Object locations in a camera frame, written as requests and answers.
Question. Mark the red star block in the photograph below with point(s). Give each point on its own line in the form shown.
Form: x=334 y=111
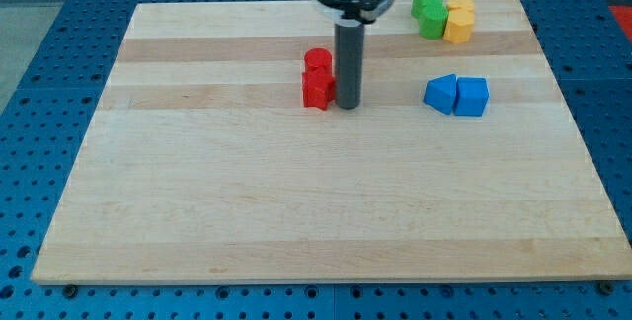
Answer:
x=318 y=89

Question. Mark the red cylinder block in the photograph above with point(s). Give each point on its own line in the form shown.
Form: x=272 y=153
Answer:
x=318 y=58

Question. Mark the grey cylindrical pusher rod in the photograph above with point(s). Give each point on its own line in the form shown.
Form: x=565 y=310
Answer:
x=349 y=45

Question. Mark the light wooden board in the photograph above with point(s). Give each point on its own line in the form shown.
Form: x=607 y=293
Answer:
x=201 y=165

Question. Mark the blue triangle block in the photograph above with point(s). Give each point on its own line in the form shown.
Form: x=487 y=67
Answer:
x=441 y=93

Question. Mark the blue cube block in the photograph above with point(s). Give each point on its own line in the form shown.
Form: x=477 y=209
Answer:
x=472 y=96

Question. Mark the green cylinder block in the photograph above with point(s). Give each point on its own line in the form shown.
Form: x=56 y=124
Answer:
x=432 y=21

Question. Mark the yellow hexagon block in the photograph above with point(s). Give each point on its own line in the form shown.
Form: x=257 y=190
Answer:
x=459 y=26

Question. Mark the yellow cylinder block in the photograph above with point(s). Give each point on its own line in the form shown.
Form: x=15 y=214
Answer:
x=462 y=5

